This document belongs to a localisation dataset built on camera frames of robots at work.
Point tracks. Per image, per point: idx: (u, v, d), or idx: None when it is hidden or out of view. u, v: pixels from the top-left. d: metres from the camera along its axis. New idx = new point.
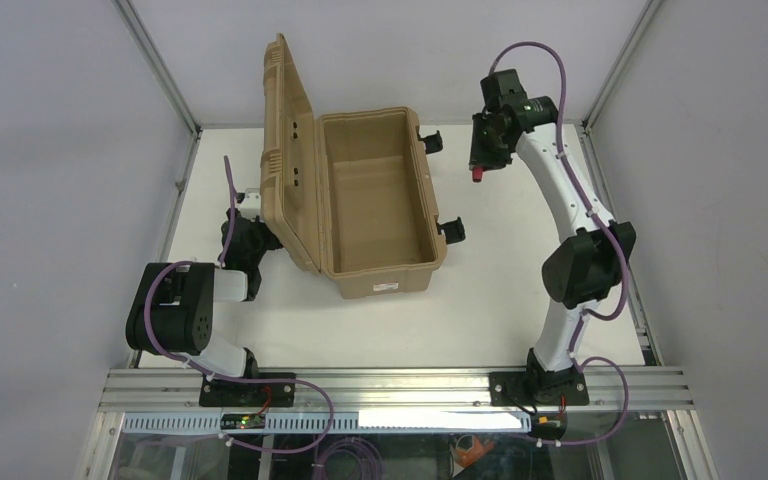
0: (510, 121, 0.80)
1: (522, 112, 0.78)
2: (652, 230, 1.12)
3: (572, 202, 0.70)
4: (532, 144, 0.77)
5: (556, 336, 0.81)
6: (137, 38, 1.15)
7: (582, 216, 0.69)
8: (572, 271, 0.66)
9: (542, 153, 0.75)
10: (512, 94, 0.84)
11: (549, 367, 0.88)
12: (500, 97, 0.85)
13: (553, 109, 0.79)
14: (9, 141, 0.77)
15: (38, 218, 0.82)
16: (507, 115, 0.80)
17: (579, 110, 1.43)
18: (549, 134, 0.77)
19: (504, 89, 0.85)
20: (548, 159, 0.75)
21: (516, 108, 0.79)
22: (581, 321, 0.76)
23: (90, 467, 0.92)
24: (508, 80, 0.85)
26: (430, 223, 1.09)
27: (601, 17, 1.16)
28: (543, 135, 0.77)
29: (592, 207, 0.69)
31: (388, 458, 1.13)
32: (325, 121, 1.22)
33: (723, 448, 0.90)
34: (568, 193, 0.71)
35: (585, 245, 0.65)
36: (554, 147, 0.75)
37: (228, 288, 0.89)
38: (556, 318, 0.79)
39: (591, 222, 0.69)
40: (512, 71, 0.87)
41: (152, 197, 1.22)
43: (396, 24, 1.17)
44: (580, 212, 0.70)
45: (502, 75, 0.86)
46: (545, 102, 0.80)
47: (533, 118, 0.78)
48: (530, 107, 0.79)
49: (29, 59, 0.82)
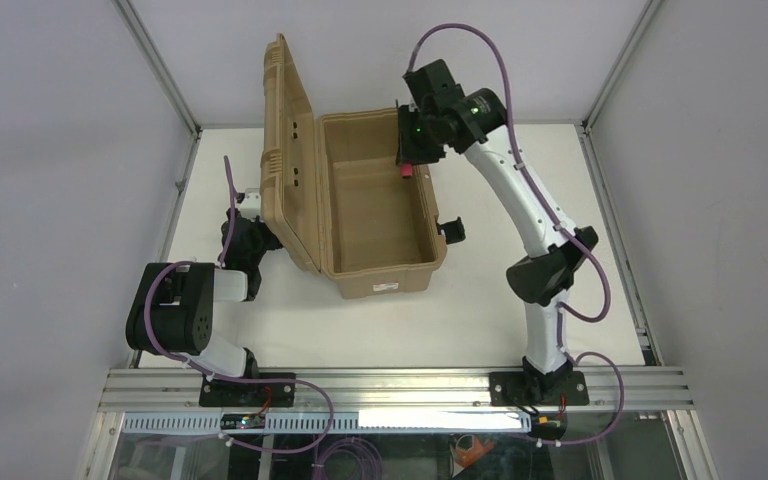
0: (457, 126, 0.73)
1: (469, 115, 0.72)
2: (653, 230, 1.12)
3: (539, 218, 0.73)
4: (489, 156, 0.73)
5: (541, 335, 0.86)
6: (137, 38, 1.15)
7: (550, 231, 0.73)
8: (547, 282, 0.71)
9: (500, 166, 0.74)
10: (447, 91, 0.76)
11: (546, 369, 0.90)
12: (435, 96, 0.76)
13: (498, 105, 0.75)
14: (8, 141, 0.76)
15: (39, 218, 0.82)
16: (454, 120, 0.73)
17: (579, 110, 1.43)
18: (503, 141, 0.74)
19: (438, 86, 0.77)
20: (508, 172, 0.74)
21: (462, 112, 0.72)
22: (559, 314, 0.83)
23: (90, 468, 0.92)
24: (438, 75, 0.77)
26: (430, 223, 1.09)
27: (601, 17, 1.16)
28: (497, 145, 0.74)
29: (558, 221, 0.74)
31: (388, 458, 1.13)
32: (325, 121, 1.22)
33: (723, 448, 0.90)
34: (534, 209, 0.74)
35: (556, 259, 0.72)
36: (510, 158, 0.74)
37: (228, 288, 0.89)
38: (534, 317, 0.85)
39: (560, 235, 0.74)
40: (440, 61, 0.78)
41: (152, 197, 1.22)
43: (396, 24, 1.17)
44: (548, 227, 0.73)
45: (431, 71, 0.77)
46: (488, 97, 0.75)
47: (484, 121, 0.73)
48: (478, 108, 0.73)
49: (29, 59, 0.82)
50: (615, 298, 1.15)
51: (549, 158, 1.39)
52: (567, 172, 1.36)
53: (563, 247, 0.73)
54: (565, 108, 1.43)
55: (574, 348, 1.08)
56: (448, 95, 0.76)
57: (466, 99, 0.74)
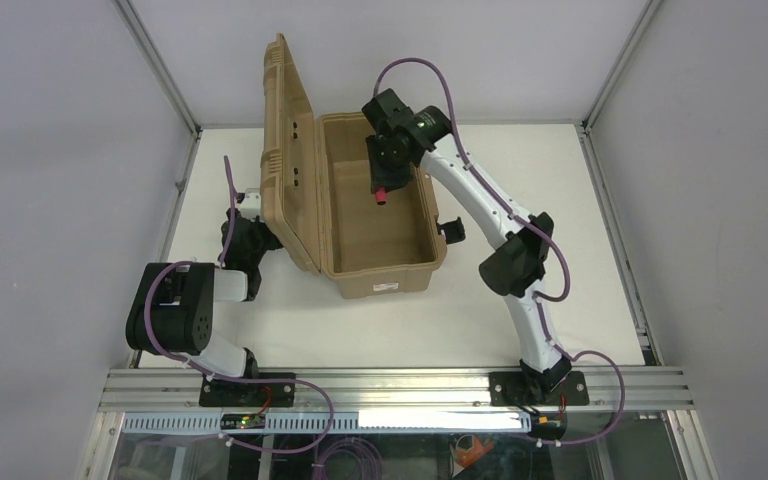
0: (408, 142, 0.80)
1: (417, 128, 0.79)
2: (653, 230, 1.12)
3: (493, 210, 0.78)
4: (439, 162, 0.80)
5: (529, 333, 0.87)
6: (137, 38, 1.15)
7: (506, 221, 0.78)
8: (512, 268, 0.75)
9: (450, 169, 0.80)
10: (398, 114, 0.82)
11: (543, 367, 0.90)
12: (388, 120, 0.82)
13: (443, 118, 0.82)
14: (8, 141, 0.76)
15: (38, 218, 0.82)
16: (405, 136, 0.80)
17: (579, 110, 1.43)
18: (450, 147, 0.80)
19: (389, 109, 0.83)
20: (459, 173, 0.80)
21: (409, 128, 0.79)
22: (539, 303, 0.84)
23: (90, 467, 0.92)
24: (389, 102, 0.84)
26: (430, 224, 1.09)
27: (601, 17, 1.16)
28: (445, 150, 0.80)
29: (512, 210, 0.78)
31: (388, 458, 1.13)
32: (325, 121, 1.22)
33: (723, 448, 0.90)
34: (487, 202, 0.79)
35: (513, 244, 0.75)
36: (459, 160, 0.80)
37: (228, 288, 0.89)
38: (518, 316, 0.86)
39: (516, 223, 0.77)
40: (388, 90, 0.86)
41: (152, 198, 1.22)
43: (396, 25, 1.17)
44: (503, 217, 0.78)
45: (381, 98, 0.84)
46: (433, 112, 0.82)
47: (431, 133, 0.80)
48: (424, 123, 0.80)
49: (29, 59, 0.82)
50: (615, 298, 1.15)
51: (549, 157, 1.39)
52: (567, 172, 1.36)
53: (521, 233, 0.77)
54: (565, 108, 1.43)
55: (574, 349, 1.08)
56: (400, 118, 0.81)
57: (412, 116, 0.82)
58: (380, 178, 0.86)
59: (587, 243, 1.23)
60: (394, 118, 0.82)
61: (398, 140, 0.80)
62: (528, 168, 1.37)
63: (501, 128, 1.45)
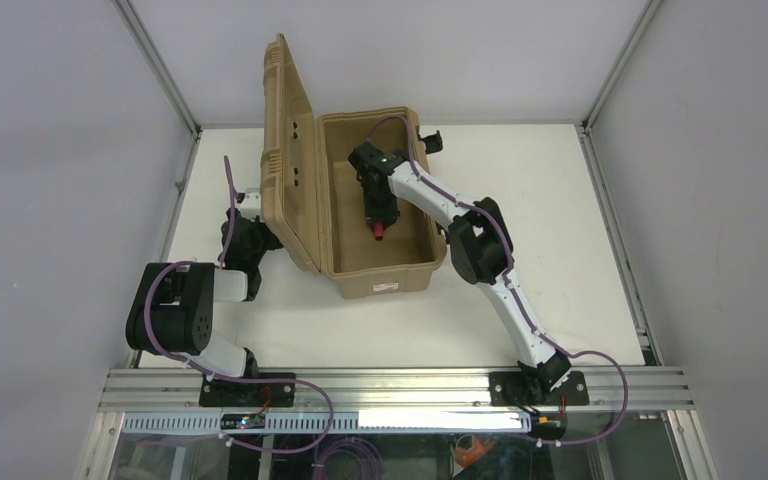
0: (378, 177, 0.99)
1: (380, 165, 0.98)
2: (654, 230, 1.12)
3: (441, 203, 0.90)
4: (397, 180, 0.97)
5: (513, 326, 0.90)
6: (137, 38, 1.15)
7: (453, 209, 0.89)
8: (469, 247, 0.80)
9: (407, 183, 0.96)
10: (372, 157, 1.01)
11: (535, 360, 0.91)
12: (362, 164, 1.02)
13: (403, 153, 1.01)
14: (8, 140, 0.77)
15: (37, 217, 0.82)
16: (374, 173, 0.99)
17: (579, 110, 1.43)
18: (406, 168, 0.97)
19: (365, 153, 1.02)
20: (412, 183, 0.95)
21: (376, 167, 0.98)
22: (512, 289, 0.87)
23: (90, 467, 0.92)
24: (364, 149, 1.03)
26: (430, 224, 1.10)
27: (602, 16, 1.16)
28: (401, 171, 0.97)
29: (456, 200, 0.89)
31: (388, 458, 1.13)
32: (325, 121, 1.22)
33: (723, 448, 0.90)
34: (436, 199, 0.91)
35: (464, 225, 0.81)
36: (412, 176, 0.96)
37: (228, 288, 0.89)
38: (500, 307, 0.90)
39: (461, 209, 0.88)
40: (366, 143, 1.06)
41: (152, 198, 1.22)
43: (395, 25, 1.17)
44: (449, 207, 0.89)
45: (360, 147, 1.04)
46: (395, 151, 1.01)
47: (393, 165, 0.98)
48: (387, 159, 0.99)
49: (29, 59, 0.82)
50: (615, 298, 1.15)
51: (548, 157, 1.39)
52: (567, 172, 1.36)
53: (470, 217, 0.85)
54: (565, 108, 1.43)
55: (574, 349, 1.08)
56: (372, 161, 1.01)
57: (379, 154, 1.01)
58: (372, 216, 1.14)
59: (587, 243, 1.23)
60: (367, 160, 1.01)
61: (370, 178, 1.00)
62: (529, 167, 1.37)
63: (501, 128, 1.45)
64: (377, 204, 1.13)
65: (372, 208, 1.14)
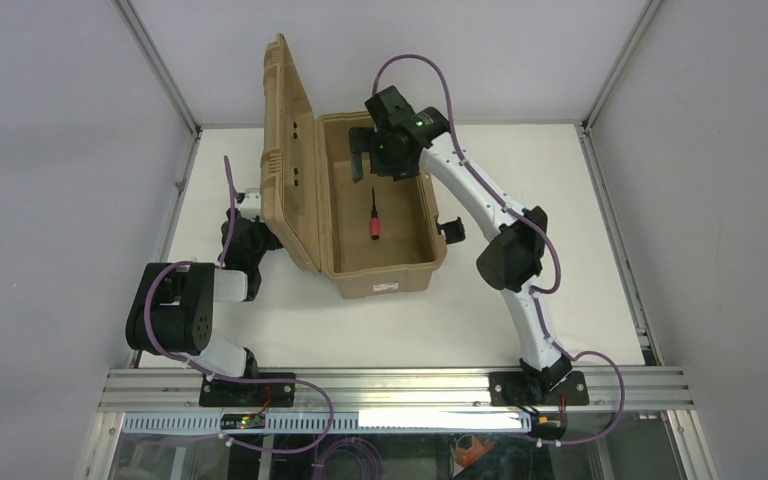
0: (407, 139, 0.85)
1: (414, 128, 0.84)
2: (653, 230, 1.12)
3: (487, 204, 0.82)
4: (435, 157, 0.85)
5: (527, 329, 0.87)
6: (137, 39, 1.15)
7: (499, 214, 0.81)
8: (508, 259, 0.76)
9: (446, 164, 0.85)
10: (399, 110, 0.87)
11: (543, 364, 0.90)
12: (389, 117, 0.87)
13: (441, 119, 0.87)
14: (9, 139, 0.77)
15: (38, 217, 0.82)
16: (404, 135, 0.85)
17: (579, 109, 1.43)
18: (447, 144, 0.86)
19: (390, 103, 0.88)
20: (453, 168, 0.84)
21: (408, 128, 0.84)
22: (535, 299, 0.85)
23: (90, 468, 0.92)
24: (390, 98, 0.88)
26: (430, 222, 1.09)
27: (602, 17, 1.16)
28: (441, 147, 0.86)
29: (505, 204, 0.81)
31: (388, 458, 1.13)
32: (325, 121, 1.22)
33: (723, 449, 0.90)
34: (481, 196, 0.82)
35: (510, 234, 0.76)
36: (455, 156, 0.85)
37: (227, 288, 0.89)
38: (516, 312, 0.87)
39: (508, 216, 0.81)
40: (392, 87, 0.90)
41: (152, 198, 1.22)
43: (395, 25, 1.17)
44: (496, 210, 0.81)
45: (382, 94, 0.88)
46: (433, 114, 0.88)
47: (430, 130, 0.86)
48: (422, 122, 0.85)
49: (28, 59, 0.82)
50: (615, 298, 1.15)
51: (548, 157, 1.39)
52: (568, 172, 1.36)
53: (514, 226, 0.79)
54: (565, 108, 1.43)
55: (574, 348, 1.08)
56: (401, 117, 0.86)
57: (412, 115, 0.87)
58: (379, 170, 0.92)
59: (587, 243, 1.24)
60: (397, 117, 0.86)
61: (396, 137, 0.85)
62: (528, 167, 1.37)
63: (501, 128, 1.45)
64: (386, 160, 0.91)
65: (379, 165, 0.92)
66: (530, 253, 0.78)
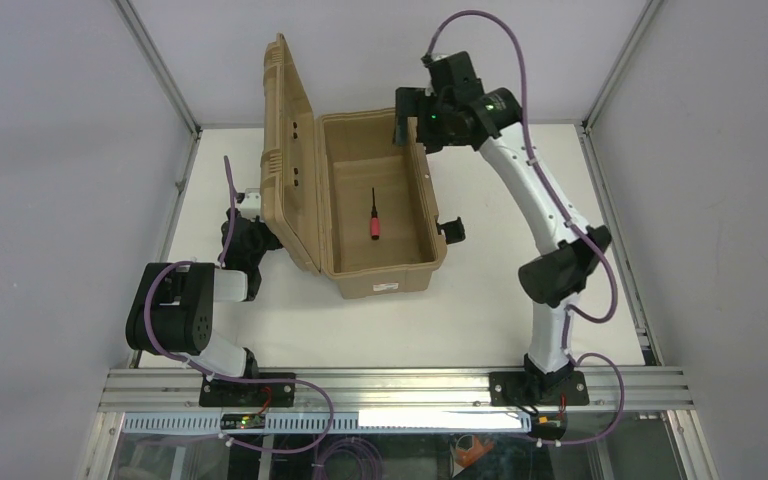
0: (472, 123, 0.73)
1: (484, 111, 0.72)
2: (653, 230, 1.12)
3: (550, 213, 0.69)
4: (500, 150, 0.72)
5: (546, 338, 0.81)
6: (137, 39, 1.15)
7: (561, 228, 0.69)
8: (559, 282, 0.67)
9: (512, 160, 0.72)
10: (468, 84, 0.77)
11: (548, 368, 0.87)
12: (455, 88, 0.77)
13: (514, 105, 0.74)
14: (11, 139, 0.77)
15: (38, 218, 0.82)
16: (469, 116, 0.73)
17: (579, 109, 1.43)
18: (516, 137, 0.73)
19: (458, 75, 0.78)
20: (519, 167, 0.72)
21: (477, 110, 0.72)
22: (567, 318, 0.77)
23: (90, 468, 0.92)
24: (460, 67, 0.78)
26: (430, 223, 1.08)
27: (602, 17, 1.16)
28: (510, 139, 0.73)
29: (571, 217, 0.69)
31: (388, 458, 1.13)
32: (325, 121, 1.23)
33: (723, 448, 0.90)
34: (545, 204, 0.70)
35: (568, 254, 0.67)
36: (523, 153, 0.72)
37: (228, 288, 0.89)
38: (541, 320, 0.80)
39: (571, 232, 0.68)
40: (464, 54, 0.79)
41: (152, 198, 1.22)
43: (395, 25, 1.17)
44: (559, 223, 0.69)
45: (453, 61, 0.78)
46: (505, 96, 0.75)
47: (500, 117, 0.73)
48: (493, 105, 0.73)
49: (30, 59, 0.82)
50: (615, 298, 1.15)
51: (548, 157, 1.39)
52: (567, 173, 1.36)
53: (575, 245, 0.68)
54: (565, 108, 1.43)
55: (574, 348, 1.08)
56: (466, 91, 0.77)
57: (485, 96, 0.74)
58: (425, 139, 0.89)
59: None
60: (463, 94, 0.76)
61: (460, 119, 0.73)
62: None
63: None
64: (433, 129, 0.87)
65: (426, 132, 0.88)
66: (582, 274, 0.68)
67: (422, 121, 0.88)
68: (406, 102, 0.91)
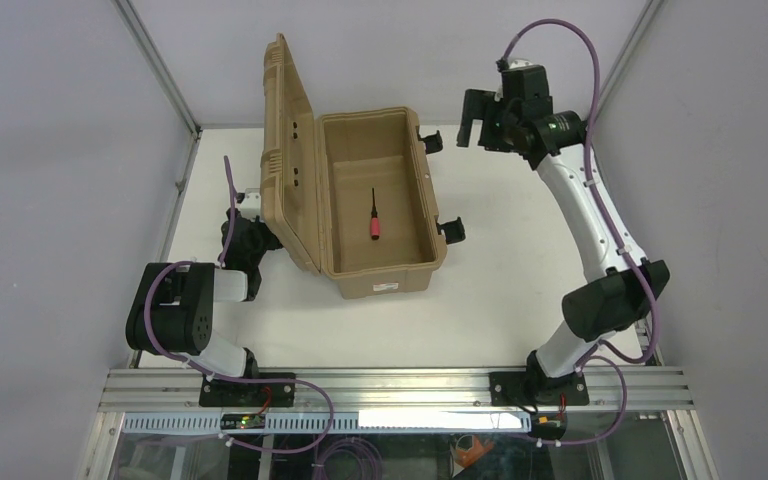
0: (531, 140, 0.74)
1: (546, 130, 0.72)
2: (653, 231, 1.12)
3: (602, 237, 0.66)
4: (557, 168, 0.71)
5: (565, 351, 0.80)
6: (137, 38, 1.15)
7: (612, 253, 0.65)
8: (600, 314, 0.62)
9: (568, 180, 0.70)
10: (538, 99, 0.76)
11: (552, 374, 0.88)
12: (523, 103, 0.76)
13: (580, 128, 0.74)
14: (10, 138, 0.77)
15: (37, 217, 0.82)
16: (530, 134, 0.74)
17: (579, 110, 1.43)
18: (575, 157, 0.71)
19: (529, 90, 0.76)
20: (575, 187, 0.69)
21: (538, 129, 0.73)
22: (594, 348, 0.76)
23: (90, 468, 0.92)
24: (533, 81, 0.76)
26: (430, 223, 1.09)
27: (602, 16, 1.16)
28: (569, 159, 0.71)
29: (624, 244, 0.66)
31: (388, 458, 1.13)
32: (325, 121, 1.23)
33: (723, 448, 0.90)
34: (598, 227, 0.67)
35: (616, 283, 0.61)
36: (581, 174, 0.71)
37: (228, 288, 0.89)
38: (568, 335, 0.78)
39: (622, 260, 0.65)
40: (540, 67, 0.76)
41: (152, 198, 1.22)
43: (395, 25, 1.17)
44: (610, 248, 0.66)
45: (527, 74, 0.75)
46: (571, 117, 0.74)
47: (562, 137, 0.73)
48: (556, 125, 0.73)
49: (30, 59, 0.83)
50: None
51: None
52: None
53: (624, 275, 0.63)
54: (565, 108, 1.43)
55: None
56: (535, 106, 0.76)
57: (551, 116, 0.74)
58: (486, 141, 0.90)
59: None
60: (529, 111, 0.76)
61: (520, 136, 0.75)
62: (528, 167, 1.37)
63: None
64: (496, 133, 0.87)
65: (489, 135, 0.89)
66: (630, 309, 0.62)
67: (488, 124, 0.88)
68: (474, 104, 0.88)
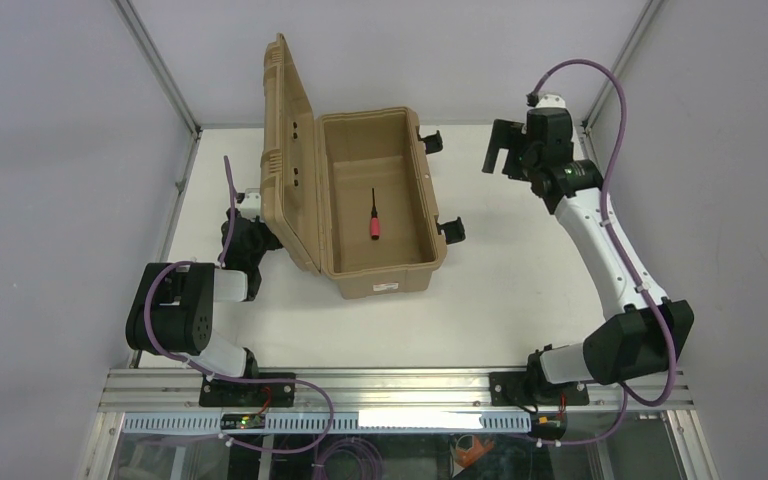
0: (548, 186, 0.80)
1: (562, 177, 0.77)
2: (652, 230, 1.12)
3: (619, 274, 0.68)
4: (573, 210, 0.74)
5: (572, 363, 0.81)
6: (137, 38, 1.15)
7: (630, 290, 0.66)
8: (620, 355, 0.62)
9: (584, 220, 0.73)
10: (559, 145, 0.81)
11: (552, 379, 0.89)
12: (544, 147, 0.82)
13: (595, 175, 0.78)
14: (10, 137, 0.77)
15: (37, 216, 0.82)
16: (547, 179, 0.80)
17: (579, 110, 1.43)
18: (591, 200, 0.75)
19: (551, 136, 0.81)
20: (590, 227, 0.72)
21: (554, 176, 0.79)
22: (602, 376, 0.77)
23: (90, 468, 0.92)
24: (557, 127, 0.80)
26: (430, 223, 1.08)
27: (602, 16, 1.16)
28: (585, 201, 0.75)
29: (642, 282, 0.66)
31: (388, 458, 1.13)
32: (325, 121, 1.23)
33: (723, 448, 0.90)
34: (615, 265, 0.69)
35: (636, 322, 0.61)
36: (597, 215, 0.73)
37: (228, 288, 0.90)
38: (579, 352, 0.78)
39: (641, 297, 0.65)
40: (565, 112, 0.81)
41: (152, 197, 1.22)
43: (395, 24, 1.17)
44: (628, 286, 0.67)
45: (552, 120, 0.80)
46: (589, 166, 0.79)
47: (577, 183, 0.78)
48: (572, 172, 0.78)
49: (30, 59, 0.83)
50: None
51: None
52: None
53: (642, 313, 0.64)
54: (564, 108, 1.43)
55: None
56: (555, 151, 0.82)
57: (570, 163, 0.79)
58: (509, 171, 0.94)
59: None
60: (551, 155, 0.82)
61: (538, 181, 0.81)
62: None
63: None
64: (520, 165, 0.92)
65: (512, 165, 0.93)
66: (651, 354, 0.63)
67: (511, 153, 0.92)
68: (500, 133, 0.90)
